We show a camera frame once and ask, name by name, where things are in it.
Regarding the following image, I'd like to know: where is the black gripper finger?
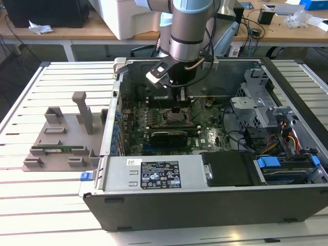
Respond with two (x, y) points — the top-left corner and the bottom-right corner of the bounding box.
(173, 86), (189, 114)

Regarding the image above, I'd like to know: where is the metal socket cover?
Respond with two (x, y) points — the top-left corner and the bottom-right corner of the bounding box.
(189, 98), (207, 121)

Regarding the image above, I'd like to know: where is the CPU socket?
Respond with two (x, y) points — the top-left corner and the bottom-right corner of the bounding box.
(160, 107), (192, 124)

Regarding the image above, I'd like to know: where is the black RAM slot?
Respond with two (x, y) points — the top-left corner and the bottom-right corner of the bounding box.
(150, 127), (201, 135)
(147, 95), (193, 103)
(147, 101), (193, 109)
(148, 122), (200, 129)

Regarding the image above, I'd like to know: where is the black graphics card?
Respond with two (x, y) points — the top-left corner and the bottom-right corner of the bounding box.
(149, 130), (190, 149)

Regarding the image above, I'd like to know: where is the green motherboard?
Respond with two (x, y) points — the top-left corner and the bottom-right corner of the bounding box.
(119, 96), (233, 157)

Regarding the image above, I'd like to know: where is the grey metal drive cage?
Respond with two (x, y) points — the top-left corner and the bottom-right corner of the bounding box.
(229, 67), (303, 136)

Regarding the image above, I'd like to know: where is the white plastic machine housing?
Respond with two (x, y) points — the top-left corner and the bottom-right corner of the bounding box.
(88, 0), (175, 40)

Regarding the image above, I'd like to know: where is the large black cube box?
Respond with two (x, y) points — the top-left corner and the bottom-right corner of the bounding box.
(234, 0), (245, 26)

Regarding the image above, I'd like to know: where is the black plastic shroud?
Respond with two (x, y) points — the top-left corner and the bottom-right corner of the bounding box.
(199, 151), (255, 188)

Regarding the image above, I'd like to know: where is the silver power supply with label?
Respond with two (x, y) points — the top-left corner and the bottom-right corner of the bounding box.
(101, 154), (213, 193)

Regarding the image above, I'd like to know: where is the small black speaker box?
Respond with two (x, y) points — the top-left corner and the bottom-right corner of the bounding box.
(257, 8), (275, 26)

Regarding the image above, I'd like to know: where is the grey plastic parts rack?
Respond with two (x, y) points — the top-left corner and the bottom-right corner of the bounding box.
(22, 91), (110, 172)

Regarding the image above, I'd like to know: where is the blue disk carrier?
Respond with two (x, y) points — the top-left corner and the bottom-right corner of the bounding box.
(256, 155), (321, 186)

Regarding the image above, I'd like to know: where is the open black PC case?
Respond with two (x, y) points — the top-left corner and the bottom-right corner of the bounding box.
(78, 56), (328, 233)

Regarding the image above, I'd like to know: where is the green RAM stick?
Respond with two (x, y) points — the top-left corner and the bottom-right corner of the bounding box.
(44, 145), (85, 153)

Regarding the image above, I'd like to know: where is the white flat tray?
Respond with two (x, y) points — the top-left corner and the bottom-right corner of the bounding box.
(262, 3), (307, 16)

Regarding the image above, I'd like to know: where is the clear plastic bag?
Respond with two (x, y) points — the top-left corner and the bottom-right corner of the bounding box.
(283, 9), (314, 29)

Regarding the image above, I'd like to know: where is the black hard disk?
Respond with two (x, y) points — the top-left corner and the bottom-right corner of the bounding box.
(263, 168), (309, 186)

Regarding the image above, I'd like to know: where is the white card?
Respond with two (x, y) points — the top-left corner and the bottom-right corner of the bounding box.
(309, 17), (328, 32)

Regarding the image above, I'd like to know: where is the blue cardboard box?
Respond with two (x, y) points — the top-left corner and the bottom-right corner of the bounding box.
(299, 0), (328, 11)

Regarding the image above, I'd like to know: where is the black computer tower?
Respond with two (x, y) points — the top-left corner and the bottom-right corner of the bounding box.
(5, 0), (90, 29)

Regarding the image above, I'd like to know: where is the crumpled white paper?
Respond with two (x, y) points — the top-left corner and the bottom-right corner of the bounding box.
(28, 19), (54, 35)

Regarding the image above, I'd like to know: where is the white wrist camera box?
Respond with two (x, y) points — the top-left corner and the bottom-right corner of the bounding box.
(145, 57), (173, 89)

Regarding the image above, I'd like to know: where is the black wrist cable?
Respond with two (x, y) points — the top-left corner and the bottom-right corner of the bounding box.
(176, 10), (220, 87)

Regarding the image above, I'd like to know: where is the blue cable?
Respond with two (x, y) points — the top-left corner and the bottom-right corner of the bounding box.
(247, 35), (259, 58)

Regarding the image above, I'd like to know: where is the yellow wire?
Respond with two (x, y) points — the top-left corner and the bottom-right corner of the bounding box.
(286, 134), (298, 155)

